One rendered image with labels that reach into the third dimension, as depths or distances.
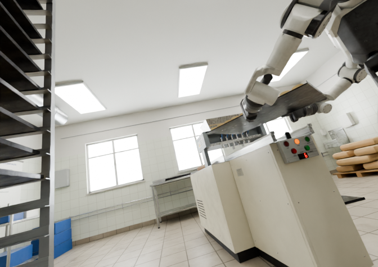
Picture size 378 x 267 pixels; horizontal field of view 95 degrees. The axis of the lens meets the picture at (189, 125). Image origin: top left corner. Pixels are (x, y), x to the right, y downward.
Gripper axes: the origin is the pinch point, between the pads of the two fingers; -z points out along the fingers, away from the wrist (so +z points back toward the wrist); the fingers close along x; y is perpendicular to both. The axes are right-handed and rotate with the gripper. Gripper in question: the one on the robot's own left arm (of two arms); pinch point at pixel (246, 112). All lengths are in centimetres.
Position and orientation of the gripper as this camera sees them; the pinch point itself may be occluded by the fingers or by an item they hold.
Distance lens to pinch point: 95.5
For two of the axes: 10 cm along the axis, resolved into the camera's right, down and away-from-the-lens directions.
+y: -9.7, 2.3, 0.0
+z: -0.7, -2.9, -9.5
